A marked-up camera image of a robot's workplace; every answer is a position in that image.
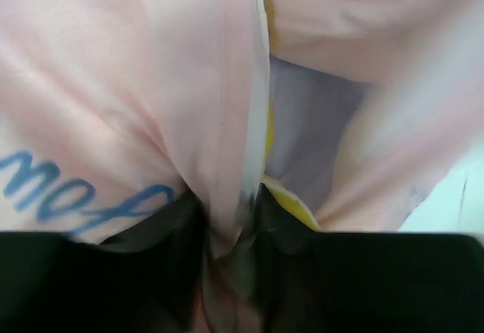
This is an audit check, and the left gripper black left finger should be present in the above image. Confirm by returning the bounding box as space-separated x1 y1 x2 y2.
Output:
1 191 206 332

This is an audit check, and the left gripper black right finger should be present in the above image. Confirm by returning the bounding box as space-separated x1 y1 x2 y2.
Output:
255 188 483 333

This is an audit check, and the white pillow yellow trim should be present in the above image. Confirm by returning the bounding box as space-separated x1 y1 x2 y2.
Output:
241 0 484 235

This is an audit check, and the pink blue printed pillowcase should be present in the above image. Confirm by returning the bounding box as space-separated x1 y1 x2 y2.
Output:
1 0 483 332

